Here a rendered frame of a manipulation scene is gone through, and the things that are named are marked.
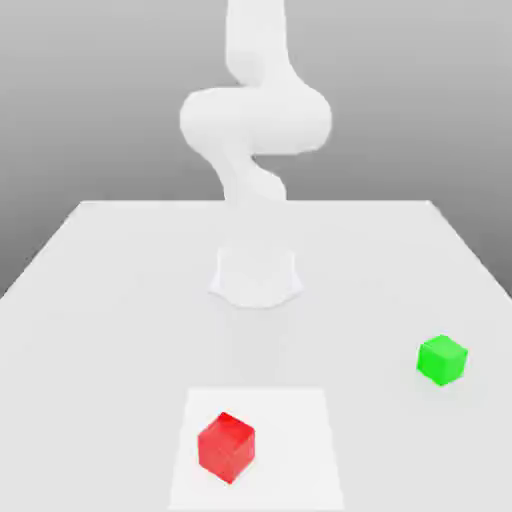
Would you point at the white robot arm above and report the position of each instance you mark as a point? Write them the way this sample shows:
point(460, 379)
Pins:
point(256, 120)

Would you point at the small red cube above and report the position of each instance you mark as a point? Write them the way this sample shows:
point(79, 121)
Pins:
point(226, 448)

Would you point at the small green cube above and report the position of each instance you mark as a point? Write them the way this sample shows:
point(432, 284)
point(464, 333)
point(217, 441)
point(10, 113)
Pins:
point(441, 360)

